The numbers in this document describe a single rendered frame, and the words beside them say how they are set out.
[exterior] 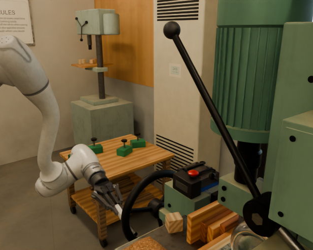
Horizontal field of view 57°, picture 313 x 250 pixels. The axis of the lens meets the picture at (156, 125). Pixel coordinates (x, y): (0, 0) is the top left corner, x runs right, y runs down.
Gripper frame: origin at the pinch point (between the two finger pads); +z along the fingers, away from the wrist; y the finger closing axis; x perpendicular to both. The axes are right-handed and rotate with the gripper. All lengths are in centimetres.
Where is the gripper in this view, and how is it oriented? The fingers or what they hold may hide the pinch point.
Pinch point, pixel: (120, 213)
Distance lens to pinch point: 121.0
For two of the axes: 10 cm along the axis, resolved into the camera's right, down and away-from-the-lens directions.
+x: -2.1, 8.0, 5.6
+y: 8.0, -1.9, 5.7
